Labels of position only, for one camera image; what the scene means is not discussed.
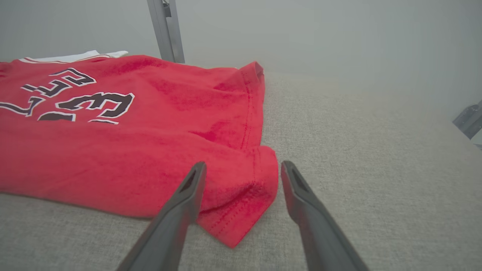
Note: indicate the grey fabric upholstered platform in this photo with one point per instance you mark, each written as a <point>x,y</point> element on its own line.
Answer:
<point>376,188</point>

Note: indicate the grey metal partition post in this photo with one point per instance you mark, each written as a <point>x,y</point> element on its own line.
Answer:
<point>167,30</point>

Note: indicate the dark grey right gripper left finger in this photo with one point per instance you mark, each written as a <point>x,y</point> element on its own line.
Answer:
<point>165,233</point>

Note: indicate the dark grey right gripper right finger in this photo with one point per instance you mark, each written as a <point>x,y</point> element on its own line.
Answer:
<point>324,237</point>

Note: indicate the red jersey with black lettering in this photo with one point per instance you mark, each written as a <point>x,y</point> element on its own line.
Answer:
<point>150,150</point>

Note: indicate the dark grey background object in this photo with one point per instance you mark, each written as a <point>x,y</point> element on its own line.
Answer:
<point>470,120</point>

